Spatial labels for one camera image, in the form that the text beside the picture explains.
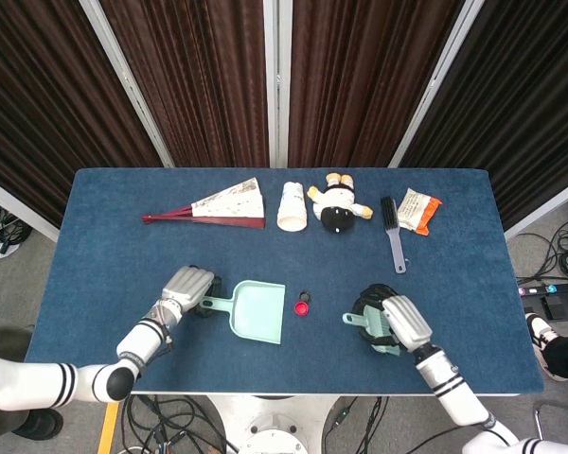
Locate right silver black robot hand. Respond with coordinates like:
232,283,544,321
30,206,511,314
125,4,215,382
351,283,434,355

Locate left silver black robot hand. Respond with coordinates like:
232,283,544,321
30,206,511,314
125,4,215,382
158,265,226,319

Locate mint green hand broom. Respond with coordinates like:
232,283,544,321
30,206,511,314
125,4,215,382
343,305,404,357

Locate mint green dustpan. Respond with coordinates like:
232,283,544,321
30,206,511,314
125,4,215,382
200,279,286,345

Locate blue fabric table cover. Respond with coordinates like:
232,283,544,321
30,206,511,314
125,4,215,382
21,167,545,396

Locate paper folding fan red ribs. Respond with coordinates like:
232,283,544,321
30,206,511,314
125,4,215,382
141,177,267,232

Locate white orange snack packet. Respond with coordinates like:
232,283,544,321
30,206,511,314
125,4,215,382
399,187,444,236

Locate plush doll black head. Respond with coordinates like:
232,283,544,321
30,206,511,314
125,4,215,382
307,172,375,236

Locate white paper cup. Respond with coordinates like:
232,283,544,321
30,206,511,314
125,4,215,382
276,181,309,233

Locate white black sneaker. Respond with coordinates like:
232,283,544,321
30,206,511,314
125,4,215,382
524,312,568,382

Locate black foot pedal unit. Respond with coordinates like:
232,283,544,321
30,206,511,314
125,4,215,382
541,292,568,319

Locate brown curtain partition panel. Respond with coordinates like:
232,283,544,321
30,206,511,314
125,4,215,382
0,0,174,242
276,0,468,169
390,0,568,240
80,0,280,169

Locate black bristle brush grey handle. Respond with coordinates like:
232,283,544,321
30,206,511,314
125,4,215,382
381,196,407,274

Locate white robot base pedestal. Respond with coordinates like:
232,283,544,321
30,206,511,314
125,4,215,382
207,394,356,454

